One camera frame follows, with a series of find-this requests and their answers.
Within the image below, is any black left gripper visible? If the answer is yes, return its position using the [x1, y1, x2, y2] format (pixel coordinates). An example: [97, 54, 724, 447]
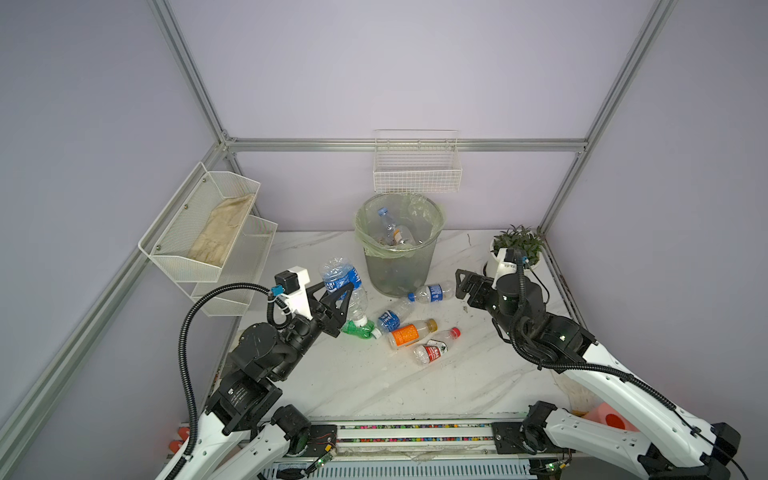
[273, 276, 351, 381]

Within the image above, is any clear bottle blue label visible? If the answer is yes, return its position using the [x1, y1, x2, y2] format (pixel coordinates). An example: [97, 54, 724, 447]
[319, 257, 370, 328]

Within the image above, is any large crushed blue label bottle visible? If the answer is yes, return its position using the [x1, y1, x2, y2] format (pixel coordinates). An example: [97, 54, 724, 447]
[378, 207, 417, 246]

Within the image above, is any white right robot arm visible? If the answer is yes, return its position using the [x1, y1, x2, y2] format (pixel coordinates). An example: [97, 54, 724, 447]
[455, 269, 741, 479]

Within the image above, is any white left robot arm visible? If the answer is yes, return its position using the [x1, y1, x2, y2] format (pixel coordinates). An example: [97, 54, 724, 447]
[159, 282, 353, 479]

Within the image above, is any blue label bottle near bin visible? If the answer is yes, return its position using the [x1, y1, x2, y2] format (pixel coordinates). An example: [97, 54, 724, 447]
[407, 281, 456, 304]

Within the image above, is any green lined trash bin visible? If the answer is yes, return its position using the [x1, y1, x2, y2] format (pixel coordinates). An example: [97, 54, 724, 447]
[354, 193, 445, 297]

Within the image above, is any green soda bottle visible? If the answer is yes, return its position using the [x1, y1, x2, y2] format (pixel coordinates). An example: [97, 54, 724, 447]
[341, 320, 382, 340]

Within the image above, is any small blue label bottle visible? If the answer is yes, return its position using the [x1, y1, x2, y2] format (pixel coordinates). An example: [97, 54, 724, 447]
[372, 298, 416, 339]

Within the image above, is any potted green succulent plant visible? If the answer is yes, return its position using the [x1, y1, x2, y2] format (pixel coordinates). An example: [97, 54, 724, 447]
[490, 225, 544, 268]

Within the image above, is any red white label bottle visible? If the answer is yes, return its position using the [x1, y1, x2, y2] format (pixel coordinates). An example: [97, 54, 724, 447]
[413, 327, 461, 365]

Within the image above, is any orange label bottle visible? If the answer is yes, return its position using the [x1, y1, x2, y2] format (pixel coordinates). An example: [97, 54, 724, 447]
[387, 319, 438, 350]

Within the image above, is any beige cloth in shelf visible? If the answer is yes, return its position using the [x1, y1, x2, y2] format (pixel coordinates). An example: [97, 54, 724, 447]
[188, 194, 256, 267]

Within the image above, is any white two-tier mesh shelf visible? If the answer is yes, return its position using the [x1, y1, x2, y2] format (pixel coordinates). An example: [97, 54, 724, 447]
[138, 164, 277, 302]

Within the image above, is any pink watering can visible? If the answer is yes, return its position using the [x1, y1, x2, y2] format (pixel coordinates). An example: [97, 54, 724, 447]
[583, 402, 638, 432]

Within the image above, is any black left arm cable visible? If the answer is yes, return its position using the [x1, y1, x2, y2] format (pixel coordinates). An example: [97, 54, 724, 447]
[161, 283, 274, 480]

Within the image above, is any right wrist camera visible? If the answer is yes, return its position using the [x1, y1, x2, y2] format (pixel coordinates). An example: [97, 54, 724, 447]
[484, 248, 528, 282]

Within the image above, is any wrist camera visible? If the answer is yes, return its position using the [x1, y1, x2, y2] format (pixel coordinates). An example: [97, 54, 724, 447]
[484, 248, 528, 282]
[271, 266, 311, 319]

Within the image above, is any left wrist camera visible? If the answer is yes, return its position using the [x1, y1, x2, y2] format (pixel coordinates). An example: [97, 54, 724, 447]
[271, 266, 311, 319]

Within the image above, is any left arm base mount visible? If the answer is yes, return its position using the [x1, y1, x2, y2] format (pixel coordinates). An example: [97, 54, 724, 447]
[254, 423, 338, 459]

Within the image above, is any white wire wall basket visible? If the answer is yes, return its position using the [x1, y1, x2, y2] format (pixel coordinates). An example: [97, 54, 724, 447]
[373, 129, 463, 194]

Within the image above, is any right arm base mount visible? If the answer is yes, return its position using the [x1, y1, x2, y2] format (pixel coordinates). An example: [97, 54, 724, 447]
[491, 420, 573, 455]

